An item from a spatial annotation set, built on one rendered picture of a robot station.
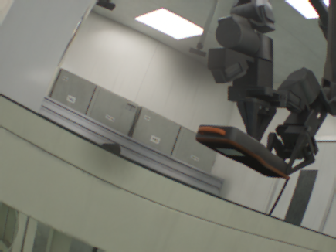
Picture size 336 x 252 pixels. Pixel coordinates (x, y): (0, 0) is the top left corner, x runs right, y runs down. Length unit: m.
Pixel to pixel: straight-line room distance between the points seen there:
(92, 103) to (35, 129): 4.78
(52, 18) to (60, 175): 0.23
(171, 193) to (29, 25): 0.27
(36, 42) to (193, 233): 0.28
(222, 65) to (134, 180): 0.43
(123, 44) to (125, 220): 5.47
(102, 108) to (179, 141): 0.87
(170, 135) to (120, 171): 5.12
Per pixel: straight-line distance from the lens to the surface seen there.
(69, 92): 5.15
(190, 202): 0.53
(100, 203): 0.49
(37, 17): 0.63
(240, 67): 0.93
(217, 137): 0.89
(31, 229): 3.56
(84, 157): 0.48
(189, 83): 6.29
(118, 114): 5.36
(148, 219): 0.51
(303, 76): 1.06
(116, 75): 5.86
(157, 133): 5.55
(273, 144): 1.06
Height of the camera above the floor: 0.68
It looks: 12 degrees up
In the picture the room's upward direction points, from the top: 19 degrees clockwise
